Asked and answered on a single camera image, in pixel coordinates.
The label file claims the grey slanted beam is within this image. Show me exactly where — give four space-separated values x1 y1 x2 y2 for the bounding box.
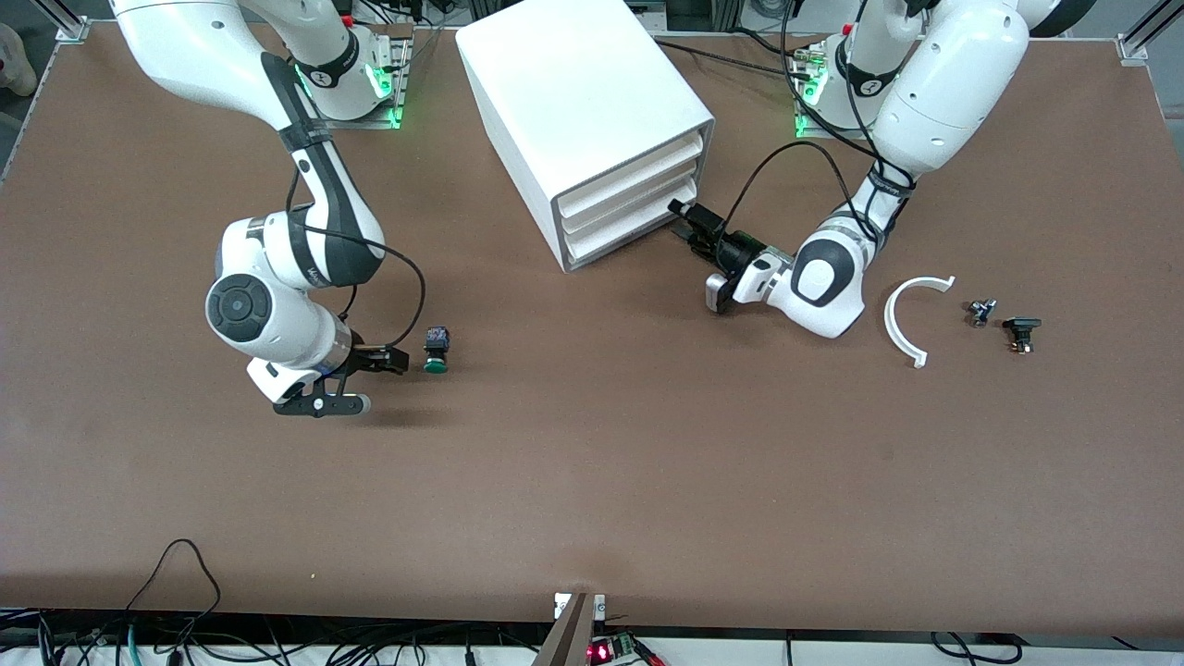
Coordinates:
531 592 595 666

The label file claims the circuit board with red light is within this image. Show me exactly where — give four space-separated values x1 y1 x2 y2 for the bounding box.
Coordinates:
586 633 667 666

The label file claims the black switch component with pins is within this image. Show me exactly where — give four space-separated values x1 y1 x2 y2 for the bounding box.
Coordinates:
1002 316 1043 355

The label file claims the white cabinet drawer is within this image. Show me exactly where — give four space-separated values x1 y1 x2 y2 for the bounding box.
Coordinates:
560 159 700 237
564 180 700 269
553 129 709 219

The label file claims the aluminium frame profile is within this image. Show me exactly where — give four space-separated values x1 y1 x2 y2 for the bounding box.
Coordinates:
37 0 93 43
1115 0 1184 62

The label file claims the white bottom cabinet drawer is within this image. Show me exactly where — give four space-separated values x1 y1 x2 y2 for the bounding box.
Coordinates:
564 180 700 269

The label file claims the small metal table bracket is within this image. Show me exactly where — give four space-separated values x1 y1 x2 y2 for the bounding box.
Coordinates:
553 592 608 621

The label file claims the black cable across table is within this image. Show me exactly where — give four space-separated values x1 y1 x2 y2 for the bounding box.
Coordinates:
647 37 808 77

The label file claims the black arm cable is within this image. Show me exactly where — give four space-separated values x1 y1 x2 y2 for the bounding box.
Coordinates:
285 166 427 351
724 0 917 243

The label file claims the white top cabinet drawer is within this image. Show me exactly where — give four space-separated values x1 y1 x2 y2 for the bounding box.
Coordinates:
553 129 709 219

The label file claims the black looped cable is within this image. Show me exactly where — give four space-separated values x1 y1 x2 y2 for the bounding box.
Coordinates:
123 538 224 648

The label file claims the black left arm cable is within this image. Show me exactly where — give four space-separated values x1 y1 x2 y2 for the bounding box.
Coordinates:
724 0 917 243

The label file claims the white middle cabinet drawer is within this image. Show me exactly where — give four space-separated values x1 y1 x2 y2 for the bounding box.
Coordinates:
560 159 700 237

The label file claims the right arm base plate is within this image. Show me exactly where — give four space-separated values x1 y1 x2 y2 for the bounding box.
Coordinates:
303 20 414 130

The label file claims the white half-ring plastic bracket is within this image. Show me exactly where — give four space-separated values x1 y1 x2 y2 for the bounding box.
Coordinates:
883 275 956 369

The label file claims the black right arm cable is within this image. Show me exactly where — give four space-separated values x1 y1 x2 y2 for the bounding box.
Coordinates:
285 166 427 351

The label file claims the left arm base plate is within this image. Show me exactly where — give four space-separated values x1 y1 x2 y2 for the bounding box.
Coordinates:
791 35 891 140

